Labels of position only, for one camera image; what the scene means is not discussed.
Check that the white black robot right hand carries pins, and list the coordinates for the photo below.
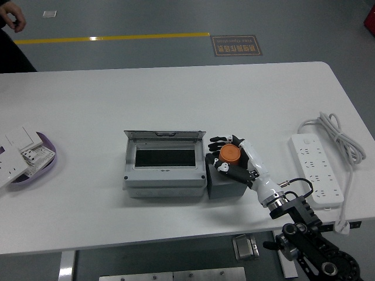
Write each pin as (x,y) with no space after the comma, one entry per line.
(263,178)

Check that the person's left hand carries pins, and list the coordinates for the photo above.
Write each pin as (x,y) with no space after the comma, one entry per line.
(13,16)

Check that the orange cylinder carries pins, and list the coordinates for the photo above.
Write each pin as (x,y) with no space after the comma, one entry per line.
(230,153)

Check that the grey electrical box with flap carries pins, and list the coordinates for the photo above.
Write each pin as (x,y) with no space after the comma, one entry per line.
(164,178)

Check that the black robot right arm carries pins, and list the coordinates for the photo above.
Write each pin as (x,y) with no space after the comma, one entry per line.
(301,212)

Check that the grey cube with round hole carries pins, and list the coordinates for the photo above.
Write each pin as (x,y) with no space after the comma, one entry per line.
(225,188)

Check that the small silver floor plate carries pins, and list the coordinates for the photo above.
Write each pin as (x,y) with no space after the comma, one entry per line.
(49,14)

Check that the person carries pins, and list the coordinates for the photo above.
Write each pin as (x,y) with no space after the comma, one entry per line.
(14,55)

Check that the metal floor hatch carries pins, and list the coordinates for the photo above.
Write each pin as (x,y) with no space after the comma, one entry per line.
(246,247)

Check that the yellow floor tape line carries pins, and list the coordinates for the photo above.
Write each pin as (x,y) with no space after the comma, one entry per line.
(117,37)

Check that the brown floor sign sticker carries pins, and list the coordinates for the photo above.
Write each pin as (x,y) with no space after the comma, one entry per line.
(237,45)

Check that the small white socket module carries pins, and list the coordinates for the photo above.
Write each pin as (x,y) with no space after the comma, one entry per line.
(29,155)

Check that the white gridded panel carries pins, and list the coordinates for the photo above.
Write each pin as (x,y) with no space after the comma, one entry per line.
(44,155)

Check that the large white socket panel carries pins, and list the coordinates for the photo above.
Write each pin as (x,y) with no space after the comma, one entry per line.
(10,167)

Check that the purple tray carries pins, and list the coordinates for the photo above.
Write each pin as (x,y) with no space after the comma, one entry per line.
(35,180)

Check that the red object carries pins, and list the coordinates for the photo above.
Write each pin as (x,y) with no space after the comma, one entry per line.
(369,17)

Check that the steel base plate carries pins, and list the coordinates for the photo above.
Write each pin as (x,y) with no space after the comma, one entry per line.
(209,274)
(134,277)

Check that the white switch panel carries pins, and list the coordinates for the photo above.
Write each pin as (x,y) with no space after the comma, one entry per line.
(22,137)

